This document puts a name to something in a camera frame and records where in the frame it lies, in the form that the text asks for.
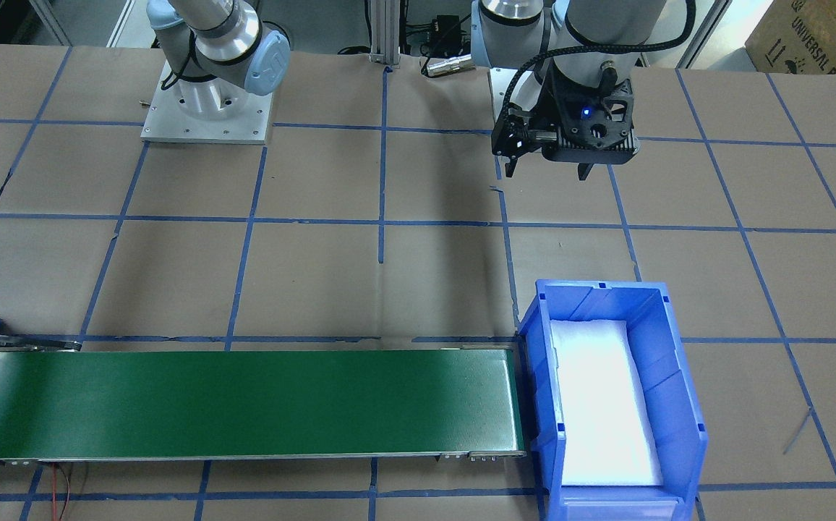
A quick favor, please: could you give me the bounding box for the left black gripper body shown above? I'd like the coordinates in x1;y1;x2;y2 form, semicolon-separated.
492;93;563;161

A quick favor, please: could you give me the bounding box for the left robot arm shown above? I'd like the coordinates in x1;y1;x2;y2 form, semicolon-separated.
470;1;696;180

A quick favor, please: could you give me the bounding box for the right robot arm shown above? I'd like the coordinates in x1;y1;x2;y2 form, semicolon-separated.
146;1;291;121

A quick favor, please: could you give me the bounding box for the silver cylinder connector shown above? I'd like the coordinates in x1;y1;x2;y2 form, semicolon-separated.
422;55;477;78

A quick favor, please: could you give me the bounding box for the black power adapter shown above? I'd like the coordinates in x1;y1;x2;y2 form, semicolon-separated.
427;14;462;46

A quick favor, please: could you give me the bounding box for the cardboard box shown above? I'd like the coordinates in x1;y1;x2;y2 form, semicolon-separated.
745;1;836;74

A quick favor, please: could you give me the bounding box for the white foam pad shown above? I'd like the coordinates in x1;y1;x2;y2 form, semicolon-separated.
550;320;663;487

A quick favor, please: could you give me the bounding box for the blue bin with foam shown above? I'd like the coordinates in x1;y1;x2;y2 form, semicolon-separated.
519;279;708;520

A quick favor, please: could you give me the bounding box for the green conveyor belt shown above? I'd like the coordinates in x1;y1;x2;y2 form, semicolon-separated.
0;349;525;462

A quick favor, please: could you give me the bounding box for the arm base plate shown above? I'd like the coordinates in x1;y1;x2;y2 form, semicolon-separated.
489;68;534;124
140;78;274;145

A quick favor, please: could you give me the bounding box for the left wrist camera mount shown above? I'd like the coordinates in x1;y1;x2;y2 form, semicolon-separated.
537;69;641;165

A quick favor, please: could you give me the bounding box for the black braided cable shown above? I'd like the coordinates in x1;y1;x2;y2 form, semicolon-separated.
502;0;696;131

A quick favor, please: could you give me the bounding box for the aluminium frame post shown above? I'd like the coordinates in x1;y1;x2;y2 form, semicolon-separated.
366;0;402;69

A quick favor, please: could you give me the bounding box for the red black wire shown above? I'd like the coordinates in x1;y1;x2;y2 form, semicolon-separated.
48;463;73;521

